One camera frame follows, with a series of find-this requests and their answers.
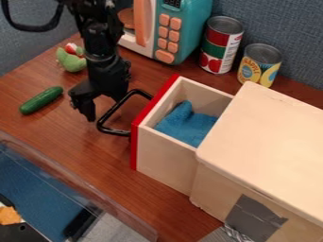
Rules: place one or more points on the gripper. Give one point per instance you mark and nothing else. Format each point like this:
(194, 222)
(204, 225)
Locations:
(107, 74)

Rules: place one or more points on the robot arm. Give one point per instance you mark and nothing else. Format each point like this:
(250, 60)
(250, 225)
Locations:
(97, 28)

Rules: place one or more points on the drawer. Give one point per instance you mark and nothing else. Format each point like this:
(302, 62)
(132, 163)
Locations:
(166, 157)

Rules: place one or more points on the green plush toy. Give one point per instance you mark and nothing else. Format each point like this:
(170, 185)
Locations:
(71, 61)

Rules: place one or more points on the green toy cucumber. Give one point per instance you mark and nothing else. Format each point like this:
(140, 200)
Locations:
(41, 100)

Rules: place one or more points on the blue cloth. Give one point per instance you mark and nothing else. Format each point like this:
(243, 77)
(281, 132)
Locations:
(187, 124)

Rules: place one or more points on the toy microwave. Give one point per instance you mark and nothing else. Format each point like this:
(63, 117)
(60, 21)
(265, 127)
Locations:
(181, 28)

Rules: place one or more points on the red green white can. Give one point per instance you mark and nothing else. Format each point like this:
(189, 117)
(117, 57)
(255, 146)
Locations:
(221, 47)

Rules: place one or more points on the yellow can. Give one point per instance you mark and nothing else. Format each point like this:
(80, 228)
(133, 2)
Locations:
(257, 67)

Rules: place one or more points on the cabinet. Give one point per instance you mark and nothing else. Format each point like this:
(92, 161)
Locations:
(269, 148)

